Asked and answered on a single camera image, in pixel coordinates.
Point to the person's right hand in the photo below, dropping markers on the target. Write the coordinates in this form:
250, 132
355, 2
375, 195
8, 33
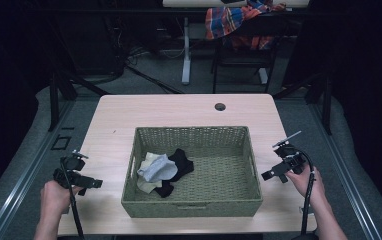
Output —
304, 183

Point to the aluminium floor rail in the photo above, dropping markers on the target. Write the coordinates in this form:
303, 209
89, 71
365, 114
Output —
345, 173
29, 173

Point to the black chair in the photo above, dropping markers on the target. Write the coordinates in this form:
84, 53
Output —
242, 56

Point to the black metal stand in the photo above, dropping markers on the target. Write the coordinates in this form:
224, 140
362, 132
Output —
327, 106
54, 100

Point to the person's left hand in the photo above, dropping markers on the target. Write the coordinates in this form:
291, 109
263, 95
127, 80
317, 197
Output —
55, 198

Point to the plaid cloth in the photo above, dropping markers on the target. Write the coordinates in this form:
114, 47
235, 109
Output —
227, 20

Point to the white-legged desk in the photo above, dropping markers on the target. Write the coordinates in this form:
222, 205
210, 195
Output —
186, 50

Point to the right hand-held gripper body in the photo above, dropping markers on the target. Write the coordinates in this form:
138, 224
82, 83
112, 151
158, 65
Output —
290, 156

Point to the cream sock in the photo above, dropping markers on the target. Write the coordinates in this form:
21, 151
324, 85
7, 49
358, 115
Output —
147, 186

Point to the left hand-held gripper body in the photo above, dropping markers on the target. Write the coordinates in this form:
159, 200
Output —
73, 164

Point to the green woven basket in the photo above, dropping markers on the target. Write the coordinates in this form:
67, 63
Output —
225, 173

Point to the grey sock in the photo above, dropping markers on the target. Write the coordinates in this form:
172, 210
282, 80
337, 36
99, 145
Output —
159, 169

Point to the black sock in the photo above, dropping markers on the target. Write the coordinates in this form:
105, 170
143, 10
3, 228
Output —
184, 165

